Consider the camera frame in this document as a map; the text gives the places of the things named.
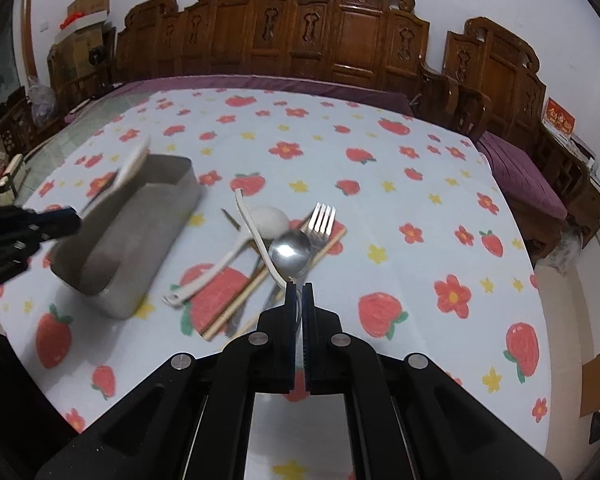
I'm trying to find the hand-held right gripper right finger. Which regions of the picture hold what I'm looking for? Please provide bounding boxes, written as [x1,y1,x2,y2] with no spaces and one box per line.
[303,283,561,480]

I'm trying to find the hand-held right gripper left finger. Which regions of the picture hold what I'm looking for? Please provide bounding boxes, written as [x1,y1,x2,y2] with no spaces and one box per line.
[35,282,297,480]

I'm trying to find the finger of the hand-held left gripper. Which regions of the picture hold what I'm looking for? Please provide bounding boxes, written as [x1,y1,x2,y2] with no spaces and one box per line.
[27,207,80,229]
[37,225,81,242]

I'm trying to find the metal spoon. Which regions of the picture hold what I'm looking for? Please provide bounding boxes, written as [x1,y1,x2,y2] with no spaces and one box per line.
[268,231,313,326]

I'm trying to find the metal utensil box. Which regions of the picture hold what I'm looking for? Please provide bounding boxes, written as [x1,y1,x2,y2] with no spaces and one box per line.
[49,154,202,321]

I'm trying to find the metal fork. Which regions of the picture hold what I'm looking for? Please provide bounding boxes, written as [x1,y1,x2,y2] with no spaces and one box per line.
[224,203,337,339]

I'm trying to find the clear plastic bag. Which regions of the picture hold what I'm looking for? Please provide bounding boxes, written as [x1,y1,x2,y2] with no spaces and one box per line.
[27,75,57,127]

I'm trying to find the strawberry flower printed tablecloth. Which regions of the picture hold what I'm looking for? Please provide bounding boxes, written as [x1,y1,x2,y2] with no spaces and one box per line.
[0,87,556,480]

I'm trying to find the large cardboard box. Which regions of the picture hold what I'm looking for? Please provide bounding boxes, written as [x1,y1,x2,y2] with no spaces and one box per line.
[47,24,107,92]

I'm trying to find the small cardboard box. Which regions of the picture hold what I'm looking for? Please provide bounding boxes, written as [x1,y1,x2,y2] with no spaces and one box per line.
[67,0,111,18]

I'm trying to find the long purple bench cushion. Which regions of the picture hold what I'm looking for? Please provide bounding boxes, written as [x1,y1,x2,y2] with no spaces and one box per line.
[64,74,415,127]

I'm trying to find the purple armchair cushion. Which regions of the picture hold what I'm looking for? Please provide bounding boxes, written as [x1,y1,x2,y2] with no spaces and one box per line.
[476,130,569,222]

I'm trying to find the carved wooden sofa bench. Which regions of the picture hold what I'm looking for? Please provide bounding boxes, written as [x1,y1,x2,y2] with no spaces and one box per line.
[111,0,432,97]

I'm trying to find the carved wooden armchair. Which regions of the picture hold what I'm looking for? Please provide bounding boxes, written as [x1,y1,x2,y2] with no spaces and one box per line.
[412,16,600,257]

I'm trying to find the red card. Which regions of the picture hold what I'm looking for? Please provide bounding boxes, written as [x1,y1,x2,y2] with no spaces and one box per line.
[542,97,578,134]

